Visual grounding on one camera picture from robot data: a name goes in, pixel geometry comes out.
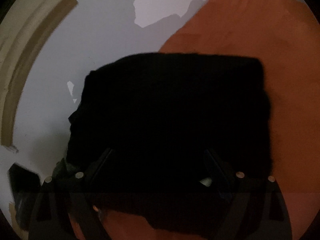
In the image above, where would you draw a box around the black t-shirt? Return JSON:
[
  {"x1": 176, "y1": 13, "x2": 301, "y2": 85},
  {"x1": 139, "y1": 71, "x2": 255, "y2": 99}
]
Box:
[{"x1": 66, "y1": 53, "x2": 272, "y2": 233}]

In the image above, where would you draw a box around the dark green garment pile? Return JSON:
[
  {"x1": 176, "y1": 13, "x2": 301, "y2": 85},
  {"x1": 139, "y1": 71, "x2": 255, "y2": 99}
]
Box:
[{"x1": 52, "y1": 158, "x2": 68, "y2": 179}]

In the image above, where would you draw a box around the beige curtain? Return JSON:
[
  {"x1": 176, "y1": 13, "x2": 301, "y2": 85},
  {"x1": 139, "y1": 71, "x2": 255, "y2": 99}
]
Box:
[{"x1": 1, "y1": 0, "x2": 78, "y2": 147}]

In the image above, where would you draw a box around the orange fleece bed blanket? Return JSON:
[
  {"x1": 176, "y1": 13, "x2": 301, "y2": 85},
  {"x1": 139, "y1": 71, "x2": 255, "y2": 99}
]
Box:
[{"x1": 67, "y1": 0, "x2": 320, "y2": 240}]

